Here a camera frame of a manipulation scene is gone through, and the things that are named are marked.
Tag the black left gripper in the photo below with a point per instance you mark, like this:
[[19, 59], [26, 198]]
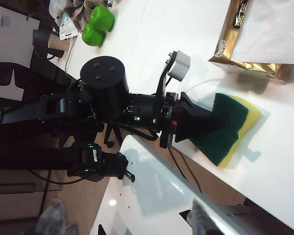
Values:
[[167, 110]]

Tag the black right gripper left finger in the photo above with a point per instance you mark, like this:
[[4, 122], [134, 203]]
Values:
[[51, 220]]

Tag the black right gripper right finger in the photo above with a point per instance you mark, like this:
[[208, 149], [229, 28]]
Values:
[[205, 220]]

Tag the yellow sponge with green scourer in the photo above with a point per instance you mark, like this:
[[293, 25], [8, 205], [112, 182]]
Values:
[[235, 115]]

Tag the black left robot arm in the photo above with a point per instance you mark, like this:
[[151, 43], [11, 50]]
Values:
[[105, 90]]

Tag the gold foil tissue pack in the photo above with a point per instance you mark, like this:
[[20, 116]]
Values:
[[225, 54]]

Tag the black office chair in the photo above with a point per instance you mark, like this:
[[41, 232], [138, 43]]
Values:
[[112, 135]]

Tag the white tissue sheet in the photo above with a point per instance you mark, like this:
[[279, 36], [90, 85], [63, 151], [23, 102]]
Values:
[[267, 31]]

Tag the green apple toy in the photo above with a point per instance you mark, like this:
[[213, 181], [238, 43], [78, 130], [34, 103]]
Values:
[[93, 35], [101, 18]]

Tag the brown paper cup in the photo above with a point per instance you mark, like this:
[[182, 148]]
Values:
[[60, 42]]

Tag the crumpled brown paper bag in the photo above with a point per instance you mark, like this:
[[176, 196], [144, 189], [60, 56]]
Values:
[[80, 12]]

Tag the white printed paper card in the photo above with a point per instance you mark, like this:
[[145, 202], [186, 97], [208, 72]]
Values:
[[67, 25]]

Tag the white cabinet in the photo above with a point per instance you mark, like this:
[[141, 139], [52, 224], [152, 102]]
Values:
[[12, 49]]

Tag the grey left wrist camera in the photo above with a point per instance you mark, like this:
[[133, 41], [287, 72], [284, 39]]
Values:
[[178, 66]]

